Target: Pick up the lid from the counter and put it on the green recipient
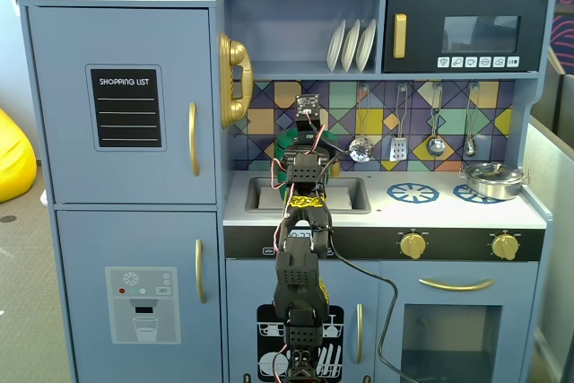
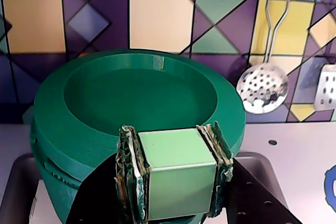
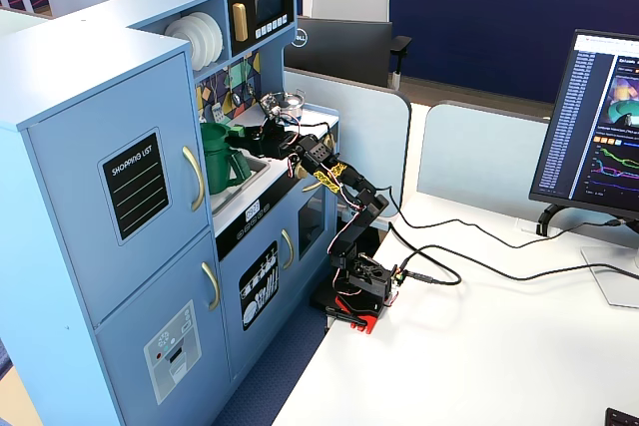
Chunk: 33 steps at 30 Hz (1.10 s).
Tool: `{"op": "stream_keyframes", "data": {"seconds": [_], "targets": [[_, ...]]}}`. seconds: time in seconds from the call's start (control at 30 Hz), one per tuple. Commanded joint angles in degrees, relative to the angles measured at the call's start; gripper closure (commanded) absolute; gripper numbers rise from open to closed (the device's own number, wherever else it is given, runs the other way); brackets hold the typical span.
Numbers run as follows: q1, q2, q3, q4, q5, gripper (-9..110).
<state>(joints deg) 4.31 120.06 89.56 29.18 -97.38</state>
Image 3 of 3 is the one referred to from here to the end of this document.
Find black microwave door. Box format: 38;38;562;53
227;0;295;57

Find black power cable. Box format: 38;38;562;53
388;220;639;287

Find red white servo wires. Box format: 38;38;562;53
287;154;370;213

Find grey desk partition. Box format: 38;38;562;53
283;68;413;220
416;100;553;208

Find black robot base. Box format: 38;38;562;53
328;251;403;317

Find grey ice dispenser sticker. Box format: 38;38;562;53
143;299;203;406

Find blue fridge door with chalkboard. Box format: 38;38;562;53
27;52;210;325

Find blue wooden toy kitchen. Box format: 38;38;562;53
0;0;343;426

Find white toy plate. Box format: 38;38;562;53
164;18;207;73
192;14;217;66
204;11;225;59

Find black dishes sticker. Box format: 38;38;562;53
238;239;280;332

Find switched on computer monitor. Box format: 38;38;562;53
528;29;639;220

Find black oven control panel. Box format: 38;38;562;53
215;161;340;261

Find red table clamp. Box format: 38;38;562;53
324;293;391;336

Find small wrist camera board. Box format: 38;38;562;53
259;93;284;119

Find colourful tile backsplash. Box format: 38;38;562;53
194;49;262;123

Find gold dishwasher handle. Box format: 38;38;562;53
281;228;296;271

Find steel pot with lid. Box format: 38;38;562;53
277;90;307;121

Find black camera cable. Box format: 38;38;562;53
383;186;625;250

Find blue dishwasher door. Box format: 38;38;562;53
219;218;300;380

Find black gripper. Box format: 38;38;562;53
235;119;305;158

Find steel slotted spatula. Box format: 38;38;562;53
210;74;225;122

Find green plastic recipient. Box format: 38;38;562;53
199;134;253;197

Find black curved monitor bracket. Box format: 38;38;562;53
536;204;568;237

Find steel ladle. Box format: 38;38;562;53
227;64;244;104

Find grey toy sink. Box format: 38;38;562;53
209;154;274;220

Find blue oven door with window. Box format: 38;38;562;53
294;181;334;292

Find black Dell monitor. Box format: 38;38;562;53
284;15;393;89

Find black keyboard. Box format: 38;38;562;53
604;408;639;426

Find grey monitor stand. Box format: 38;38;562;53
581;218;639;310

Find gold microwave handle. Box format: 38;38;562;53
232;2;250;43

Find blue freezer door with dispenser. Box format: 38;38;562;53
94;229;232;426

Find long gold fridge handle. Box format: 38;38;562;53
182;145;206;213

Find black shopping list chalkboard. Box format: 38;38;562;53
97;127;172;246

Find short gold freezer handle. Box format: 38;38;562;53
201;260;222;312

